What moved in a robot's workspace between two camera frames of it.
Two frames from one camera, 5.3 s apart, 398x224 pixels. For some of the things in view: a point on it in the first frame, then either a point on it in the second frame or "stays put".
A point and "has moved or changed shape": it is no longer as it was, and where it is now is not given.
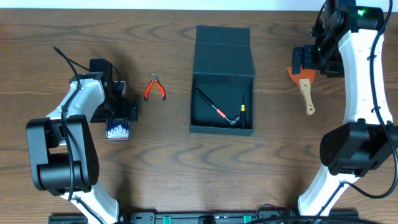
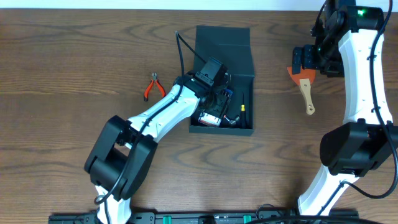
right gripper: x=310 y=62 stays put
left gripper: x=123 y=115 to x=216 y=109
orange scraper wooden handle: x=305 y=79 stays put
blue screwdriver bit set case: x=117 y=130 has moved or changed shape
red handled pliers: x=154 y=75 stays put
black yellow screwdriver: x=243 y=123 stays put
